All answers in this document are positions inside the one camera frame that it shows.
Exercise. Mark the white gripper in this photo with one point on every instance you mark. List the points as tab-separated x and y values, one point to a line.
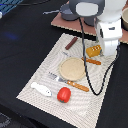
108	35

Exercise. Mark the yellow toy bread loaf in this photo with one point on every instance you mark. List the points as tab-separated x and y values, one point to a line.
93	51

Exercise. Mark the brown toy sausage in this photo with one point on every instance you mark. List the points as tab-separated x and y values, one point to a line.
71	43

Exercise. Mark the red toy tomato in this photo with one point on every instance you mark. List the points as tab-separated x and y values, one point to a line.
64	95

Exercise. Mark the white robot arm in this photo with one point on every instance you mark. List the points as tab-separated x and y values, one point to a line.
107	20

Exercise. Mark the beige bowl on burner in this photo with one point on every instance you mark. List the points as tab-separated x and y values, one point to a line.
125	18

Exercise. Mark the large grey pot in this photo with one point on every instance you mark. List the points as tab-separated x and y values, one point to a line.
90	21

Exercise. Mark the brown wooden tray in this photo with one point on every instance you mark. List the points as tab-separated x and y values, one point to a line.
73	25

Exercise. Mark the small grey saucepan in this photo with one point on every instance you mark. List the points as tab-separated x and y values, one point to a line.
66	13

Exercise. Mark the round beige plate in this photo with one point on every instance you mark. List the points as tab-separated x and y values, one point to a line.
72	69

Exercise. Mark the woven beige placemat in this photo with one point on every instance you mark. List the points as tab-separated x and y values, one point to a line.
83	108

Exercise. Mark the knife with wooden handle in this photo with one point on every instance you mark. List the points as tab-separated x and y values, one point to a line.
87	59

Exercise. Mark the fork with wooden handle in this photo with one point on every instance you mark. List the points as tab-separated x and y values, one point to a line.
59	79

